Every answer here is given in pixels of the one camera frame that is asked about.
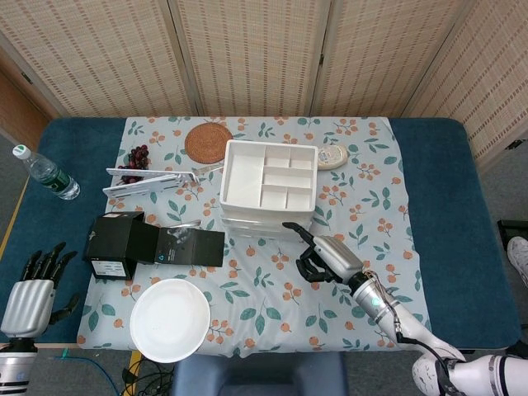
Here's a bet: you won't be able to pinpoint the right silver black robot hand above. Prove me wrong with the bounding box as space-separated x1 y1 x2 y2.
282 221 365 286

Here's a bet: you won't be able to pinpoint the white drawer organizer box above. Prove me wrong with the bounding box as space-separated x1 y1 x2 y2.
218 139 319 238

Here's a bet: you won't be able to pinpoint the white round plate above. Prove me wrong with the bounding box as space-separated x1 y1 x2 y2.
130 278 212 364

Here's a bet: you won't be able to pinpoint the black floor cables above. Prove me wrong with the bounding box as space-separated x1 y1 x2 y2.
121 354 179 396

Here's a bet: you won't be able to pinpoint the blue table cover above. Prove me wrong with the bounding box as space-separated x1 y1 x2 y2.
3 117 521 352

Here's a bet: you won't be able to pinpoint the clear plastic water bottle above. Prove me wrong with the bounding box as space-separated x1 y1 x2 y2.
11 144 82 201

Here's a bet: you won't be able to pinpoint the blue padded seat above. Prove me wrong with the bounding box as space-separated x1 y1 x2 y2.
171 352 347 396

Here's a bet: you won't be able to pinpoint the blue floor cable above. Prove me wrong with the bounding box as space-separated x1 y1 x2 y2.
57 348 121 396

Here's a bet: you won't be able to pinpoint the brown wooden door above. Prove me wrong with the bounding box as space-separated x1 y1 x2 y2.
0 72 50 139

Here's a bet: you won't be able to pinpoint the black cardboard box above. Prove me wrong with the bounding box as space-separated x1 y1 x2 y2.
82 211 226 281

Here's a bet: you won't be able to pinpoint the black floor object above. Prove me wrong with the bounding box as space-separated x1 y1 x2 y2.
497 219 528 249

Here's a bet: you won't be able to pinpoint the bamboo folding screen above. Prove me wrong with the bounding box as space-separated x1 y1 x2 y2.
0 0 528 162

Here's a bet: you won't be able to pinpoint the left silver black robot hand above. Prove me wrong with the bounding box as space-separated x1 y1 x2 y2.
0 242 82 340

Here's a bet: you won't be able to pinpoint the dark red grapes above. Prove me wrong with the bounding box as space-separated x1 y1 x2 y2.
117 144 151 186

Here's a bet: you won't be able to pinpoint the silver metal tongs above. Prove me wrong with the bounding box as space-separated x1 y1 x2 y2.
191 163 226 177

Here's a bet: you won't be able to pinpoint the floral print tablecloth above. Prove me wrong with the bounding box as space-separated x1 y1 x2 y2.
76 116 433 359

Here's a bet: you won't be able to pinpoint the brown woven round coaster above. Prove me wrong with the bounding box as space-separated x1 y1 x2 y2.
184 123 230 165

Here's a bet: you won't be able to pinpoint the white sneaker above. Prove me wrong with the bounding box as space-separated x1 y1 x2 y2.
506 236 528 290

